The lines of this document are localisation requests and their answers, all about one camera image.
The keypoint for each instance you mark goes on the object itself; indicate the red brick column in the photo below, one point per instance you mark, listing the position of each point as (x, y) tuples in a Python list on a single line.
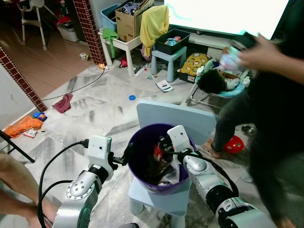
[(90, 33)]

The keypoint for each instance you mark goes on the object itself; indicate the baby bouncer seat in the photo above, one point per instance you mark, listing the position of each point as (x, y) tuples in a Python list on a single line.
[(232, 92)]

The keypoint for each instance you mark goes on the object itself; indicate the light blue child's chair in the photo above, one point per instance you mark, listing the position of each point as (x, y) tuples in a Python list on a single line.
[(175, 116)]

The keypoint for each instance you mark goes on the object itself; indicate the white side table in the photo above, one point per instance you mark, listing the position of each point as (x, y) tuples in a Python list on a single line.
[(128, 45)]

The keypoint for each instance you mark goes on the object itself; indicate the light blue plastic stool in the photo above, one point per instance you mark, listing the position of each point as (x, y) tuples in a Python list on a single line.
[(168, 58)]

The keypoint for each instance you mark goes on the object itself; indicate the bare-legged person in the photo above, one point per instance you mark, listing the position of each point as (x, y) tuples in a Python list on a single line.
[(19, 180)]

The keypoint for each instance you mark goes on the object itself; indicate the purple plastic rubbish bin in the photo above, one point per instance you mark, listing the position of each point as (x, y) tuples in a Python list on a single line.
[(140, 166)]

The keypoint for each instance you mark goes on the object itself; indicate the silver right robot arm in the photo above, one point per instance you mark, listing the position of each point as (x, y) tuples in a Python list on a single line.
[(213, 190)]

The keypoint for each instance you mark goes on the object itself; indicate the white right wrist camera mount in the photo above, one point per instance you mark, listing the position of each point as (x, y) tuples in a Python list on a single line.
[(179, 137)]

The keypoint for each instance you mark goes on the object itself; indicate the pale printed soft pack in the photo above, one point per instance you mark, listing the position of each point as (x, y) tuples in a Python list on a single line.
[(230, 59)]

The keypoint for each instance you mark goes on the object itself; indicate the maroon cloth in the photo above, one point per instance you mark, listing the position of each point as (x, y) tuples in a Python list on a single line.
[(63, 103)]

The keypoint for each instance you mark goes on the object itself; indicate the large bright television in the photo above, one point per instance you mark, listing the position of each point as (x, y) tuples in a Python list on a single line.
[(223, 16)]

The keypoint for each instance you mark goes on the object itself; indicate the white storage box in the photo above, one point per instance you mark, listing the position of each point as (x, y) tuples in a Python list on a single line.
[(68, 33)]

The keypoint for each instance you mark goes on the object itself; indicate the white high chair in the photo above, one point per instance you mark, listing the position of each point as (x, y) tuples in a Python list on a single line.
[(35, 9)]

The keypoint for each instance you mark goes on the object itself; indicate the baby with dark hair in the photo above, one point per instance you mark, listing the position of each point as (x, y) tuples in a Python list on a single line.
[(211, 81)]

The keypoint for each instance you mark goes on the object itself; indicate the yellow towel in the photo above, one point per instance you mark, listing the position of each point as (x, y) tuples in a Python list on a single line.
[(154, 26)]

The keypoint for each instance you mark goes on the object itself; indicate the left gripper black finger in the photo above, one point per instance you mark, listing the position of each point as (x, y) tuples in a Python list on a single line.
[(129, 152)]

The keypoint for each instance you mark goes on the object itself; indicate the orange cloth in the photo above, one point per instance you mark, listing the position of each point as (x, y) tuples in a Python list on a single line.
[(23, 127)]

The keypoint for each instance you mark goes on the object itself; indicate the white booklet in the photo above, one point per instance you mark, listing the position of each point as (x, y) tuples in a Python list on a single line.
[(165, 86)]

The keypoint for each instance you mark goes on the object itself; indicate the brown cardboard box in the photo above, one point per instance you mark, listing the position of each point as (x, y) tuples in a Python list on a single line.
[(127, 26)]

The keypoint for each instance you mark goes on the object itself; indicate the small blue toy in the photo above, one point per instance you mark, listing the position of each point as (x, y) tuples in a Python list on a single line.
[(39, 116)]

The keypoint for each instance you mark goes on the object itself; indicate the red brick wall edge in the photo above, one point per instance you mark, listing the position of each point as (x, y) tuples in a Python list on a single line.
[(23, 80)]

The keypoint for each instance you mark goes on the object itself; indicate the person in dark clothes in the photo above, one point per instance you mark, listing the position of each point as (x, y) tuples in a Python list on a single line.
[(270, 123)]

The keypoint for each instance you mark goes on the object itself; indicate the yellow patterned cushion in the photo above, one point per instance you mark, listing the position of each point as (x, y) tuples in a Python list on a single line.
[(195, 64)]

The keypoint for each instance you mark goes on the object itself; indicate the green cloth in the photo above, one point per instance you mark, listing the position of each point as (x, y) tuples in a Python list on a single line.
[(109, 35)]

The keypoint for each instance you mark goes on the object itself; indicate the black plastic crate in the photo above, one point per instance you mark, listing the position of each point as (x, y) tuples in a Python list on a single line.
[(164, 47)]

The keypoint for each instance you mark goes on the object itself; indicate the blue storage tub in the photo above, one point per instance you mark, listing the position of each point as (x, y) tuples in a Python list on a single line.
[(108, 19)]

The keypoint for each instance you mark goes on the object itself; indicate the red white wrapper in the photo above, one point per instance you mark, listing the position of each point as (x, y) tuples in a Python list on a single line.
[(158, 151)]

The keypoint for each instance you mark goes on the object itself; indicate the standing person's hand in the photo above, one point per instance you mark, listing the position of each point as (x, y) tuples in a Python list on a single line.
[(263, 54)]

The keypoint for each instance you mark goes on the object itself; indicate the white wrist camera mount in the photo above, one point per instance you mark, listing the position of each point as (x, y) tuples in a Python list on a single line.
[(99, 149), (179, 137)]

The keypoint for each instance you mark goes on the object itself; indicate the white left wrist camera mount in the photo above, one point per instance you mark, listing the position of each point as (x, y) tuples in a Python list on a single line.
[(99, 149)]

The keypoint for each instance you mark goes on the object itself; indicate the standing person's forearm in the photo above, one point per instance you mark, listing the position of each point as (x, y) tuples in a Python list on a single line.
[(294, 64)]

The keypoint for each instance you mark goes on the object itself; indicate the dark mixed trash pile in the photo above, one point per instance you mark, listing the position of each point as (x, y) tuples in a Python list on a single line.
[(161, 173)]

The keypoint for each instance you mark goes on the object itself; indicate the black rod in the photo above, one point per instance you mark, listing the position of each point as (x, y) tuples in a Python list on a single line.
[(16, 146)]

